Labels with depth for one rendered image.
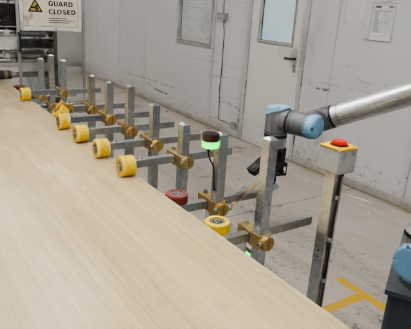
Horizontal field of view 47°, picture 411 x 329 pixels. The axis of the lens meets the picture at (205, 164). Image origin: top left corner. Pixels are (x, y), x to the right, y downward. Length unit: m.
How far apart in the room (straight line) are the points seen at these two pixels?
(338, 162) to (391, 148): 3.17
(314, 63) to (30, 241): 3.93
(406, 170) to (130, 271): 3.39
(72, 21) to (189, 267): 3.03
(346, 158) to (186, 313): 0.55
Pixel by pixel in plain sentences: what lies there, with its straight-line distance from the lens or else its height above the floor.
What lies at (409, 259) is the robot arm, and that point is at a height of 0.80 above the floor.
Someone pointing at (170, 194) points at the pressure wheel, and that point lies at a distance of 1.67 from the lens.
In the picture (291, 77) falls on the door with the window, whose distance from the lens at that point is 5.17.
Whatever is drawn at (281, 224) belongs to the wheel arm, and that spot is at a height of 0.84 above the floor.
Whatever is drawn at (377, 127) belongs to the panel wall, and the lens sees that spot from 4.46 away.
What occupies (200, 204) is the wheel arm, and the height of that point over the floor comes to 0.85.
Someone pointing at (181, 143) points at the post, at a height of 1.02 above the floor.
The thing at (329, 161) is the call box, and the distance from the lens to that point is 1.26.
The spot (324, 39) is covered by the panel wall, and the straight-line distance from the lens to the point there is 4.85.
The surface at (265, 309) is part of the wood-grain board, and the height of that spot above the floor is 0.90.
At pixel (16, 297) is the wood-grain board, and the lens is 1.17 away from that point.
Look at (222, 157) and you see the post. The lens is 1.67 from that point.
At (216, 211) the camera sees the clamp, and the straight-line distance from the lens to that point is 1.72.
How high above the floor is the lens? 1.54
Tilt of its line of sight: 18 degrees down
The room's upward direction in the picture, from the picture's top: 4 degrees clockwise
